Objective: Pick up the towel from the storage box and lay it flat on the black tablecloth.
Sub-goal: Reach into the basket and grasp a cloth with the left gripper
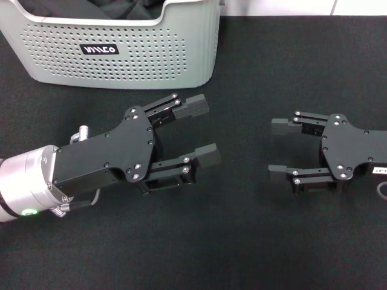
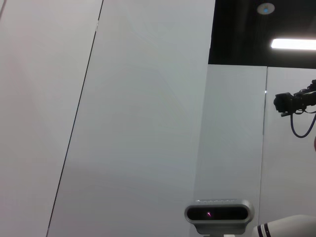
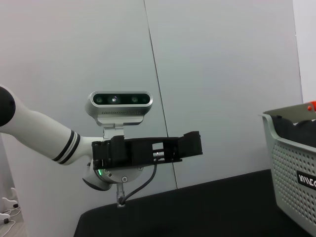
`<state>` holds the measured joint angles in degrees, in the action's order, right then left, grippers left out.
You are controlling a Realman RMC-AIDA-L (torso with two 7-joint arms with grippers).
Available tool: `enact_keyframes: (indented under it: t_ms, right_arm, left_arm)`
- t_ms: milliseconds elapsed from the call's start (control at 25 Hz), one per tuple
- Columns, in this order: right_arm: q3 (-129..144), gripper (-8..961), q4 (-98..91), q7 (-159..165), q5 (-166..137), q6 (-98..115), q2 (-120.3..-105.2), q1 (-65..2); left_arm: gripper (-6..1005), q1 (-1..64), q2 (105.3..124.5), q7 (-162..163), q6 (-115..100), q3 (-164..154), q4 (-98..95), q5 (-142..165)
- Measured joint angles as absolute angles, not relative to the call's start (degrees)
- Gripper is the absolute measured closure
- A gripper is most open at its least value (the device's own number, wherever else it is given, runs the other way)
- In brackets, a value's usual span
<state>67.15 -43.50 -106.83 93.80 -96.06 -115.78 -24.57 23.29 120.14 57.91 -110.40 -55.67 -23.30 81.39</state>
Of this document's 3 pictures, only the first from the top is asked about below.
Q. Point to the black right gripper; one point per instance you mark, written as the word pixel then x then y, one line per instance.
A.
pixel 347 148

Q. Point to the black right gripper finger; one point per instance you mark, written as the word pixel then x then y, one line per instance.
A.
pixel 207 157

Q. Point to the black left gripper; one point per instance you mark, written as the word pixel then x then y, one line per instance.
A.
pixel 106 154

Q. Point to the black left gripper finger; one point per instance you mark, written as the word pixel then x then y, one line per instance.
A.
pixel 190 107

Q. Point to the grey perforated plastic storage box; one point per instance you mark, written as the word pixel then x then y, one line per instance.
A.
pixel 151 60

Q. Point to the black tablecloth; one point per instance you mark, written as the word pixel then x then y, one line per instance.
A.
pixel 211 241

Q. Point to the silver knurled connector plug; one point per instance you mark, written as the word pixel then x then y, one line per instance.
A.
pixel 81 133

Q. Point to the dark crumpled cloth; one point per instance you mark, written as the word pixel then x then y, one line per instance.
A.
pixel 75 7

